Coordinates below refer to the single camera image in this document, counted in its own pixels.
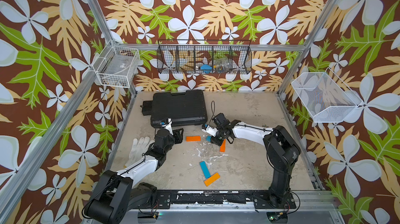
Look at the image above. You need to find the black plastic tool case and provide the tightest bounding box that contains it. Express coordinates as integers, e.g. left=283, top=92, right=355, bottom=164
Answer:
left=141, top=90, right=208, bottom=128

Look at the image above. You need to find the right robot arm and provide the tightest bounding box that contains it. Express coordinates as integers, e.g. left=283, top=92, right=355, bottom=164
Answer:
left=202, top=113, right=301, bottom=208

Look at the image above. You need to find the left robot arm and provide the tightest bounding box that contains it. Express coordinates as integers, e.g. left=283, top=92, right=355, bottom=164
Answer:
left=82, top=128, right=184, bottom=224

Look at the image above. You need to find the orange block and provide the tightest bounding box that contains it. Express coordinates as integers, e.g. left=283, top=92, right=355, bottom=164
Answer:
left=185, top=136, right=202, bottom=142
left=204, top=173, right=220, bottom=187
left=219, top=139, right=226, bottom=153

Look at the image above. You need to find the white mesh basket right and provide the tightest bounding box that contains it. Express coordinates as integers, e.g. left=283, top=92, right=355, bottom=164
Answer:
left=291, top=68, right=362, bottom=123

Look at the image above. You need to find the white work glove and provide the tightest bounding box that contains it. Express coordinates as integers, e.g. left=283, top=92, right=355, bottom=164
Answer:
left=125, top=137, right=154, bottom=168

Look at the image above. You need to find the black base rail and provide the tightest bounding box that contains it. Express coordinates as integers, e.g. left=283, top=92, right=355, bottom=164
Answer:
left=140, top=190, right=297, bottom=210

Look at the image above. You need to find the blue object in basket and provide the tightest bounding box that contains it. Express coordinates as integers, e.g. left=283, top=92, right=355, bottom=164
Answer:
left=200, top=64, right=213, bottom=74

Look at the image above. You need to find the black wire basket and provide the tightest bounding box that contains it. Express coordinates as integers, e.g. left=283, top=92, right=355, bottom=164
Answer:
left=156, top=39, right=253, bottom=75

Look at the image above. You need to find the white wire basket left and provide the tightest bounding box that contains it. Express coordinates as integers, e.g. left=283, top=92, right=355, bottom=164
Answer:
left=94, top=42, right=141, bottom=88

